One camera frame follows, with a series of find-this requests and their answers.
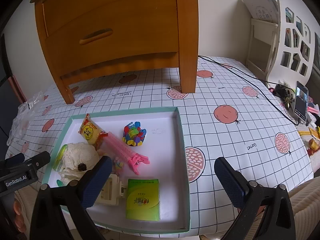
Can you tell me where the pink comb hair clip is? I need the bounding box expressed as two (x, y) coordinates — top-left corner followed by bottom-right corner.
(104, 131), (150, 175)

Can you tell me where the yellow paper packet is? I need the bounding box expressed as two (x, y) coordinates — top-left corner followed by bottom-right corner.
(297, 126), (320, 140)

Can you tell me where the white lace cloth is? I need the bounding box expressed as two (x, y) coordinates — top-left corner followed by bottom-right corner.
(59, 142), (100, 183)

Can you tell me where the stack of papers and books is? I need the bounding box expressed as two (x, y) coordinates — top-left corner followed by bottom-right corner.
(241, 0), (280, 23)

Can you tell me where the pink wooden strip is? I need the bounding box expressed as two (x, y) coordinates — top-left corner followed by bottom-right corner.
(7, 76), (27, 103)

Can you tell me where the grid tablecloth with fruit print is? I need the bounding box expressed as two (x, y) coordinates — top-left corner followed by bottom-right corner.
(5, 56), (314, 240)

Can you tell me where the black smartphone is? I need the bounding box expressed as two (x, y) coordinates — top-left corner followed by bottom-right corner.
(294, 81), (309, 124)

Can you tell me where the orange wooden nightstand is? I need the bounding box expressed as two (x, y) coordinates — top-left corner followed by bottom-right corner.
(30, 0), (199, 105)

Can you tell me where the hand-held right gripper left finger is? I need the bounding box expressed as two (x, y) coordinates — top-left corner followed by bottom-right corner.
(29, 156), (113, 240)

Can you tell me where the dark grey cabinet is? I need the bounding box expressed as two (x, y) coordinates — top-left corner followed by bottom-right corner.
(0, 30), (25, 155)

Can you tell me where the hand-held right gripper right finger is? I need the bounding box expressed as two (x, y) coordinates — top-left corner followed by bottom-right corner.
(214, 157), (297, 240)

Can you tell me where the green small box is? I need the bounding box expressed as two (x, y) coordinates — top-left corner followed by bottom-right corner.
(52, 144), (69, 172)

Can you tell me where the black trinket bundle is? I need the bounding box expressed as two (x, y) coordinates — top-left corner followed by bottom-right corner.
(269, 81), (295, 109)

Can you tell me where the green tissue pack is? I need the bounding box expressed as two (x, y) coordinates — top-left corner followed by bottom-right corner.
(125, 179), (160, 222)

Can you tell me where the clear plastic bag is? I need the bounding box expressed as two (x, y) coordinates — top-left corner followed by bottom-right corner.
(10, 91), (44, 140)

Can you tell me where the black cable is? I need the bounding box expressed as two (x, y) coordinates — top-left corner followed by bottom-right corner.
(198, 55), (300, 126)

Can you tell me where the yellow red snack packet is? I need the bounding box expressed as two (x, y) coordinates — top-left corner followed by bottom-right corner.
(79, 114), (108, 147)

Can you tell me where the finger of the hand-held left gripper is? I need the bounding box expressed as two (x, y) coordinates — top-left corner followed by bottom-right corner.
(0, 154), (25, 169)
(25, 151), (50, 171)

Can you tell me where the red and yellow toy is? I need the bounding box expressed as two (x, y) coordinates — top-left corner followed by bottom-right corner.
(307, 139), (320, 157)

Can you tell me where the cream knitted blanket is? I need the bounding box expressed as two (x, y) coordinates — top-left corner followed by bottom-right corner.
(287, 175), (320, 240)

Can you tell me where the shallow teal cardboard box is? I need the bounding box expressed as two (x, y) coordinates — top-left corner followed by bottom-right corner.
(41, 107), (191, 233)

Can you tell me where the small white shelf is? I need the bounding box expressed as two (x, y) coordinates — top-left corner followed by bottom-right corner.
(246, 19), (279, 74)

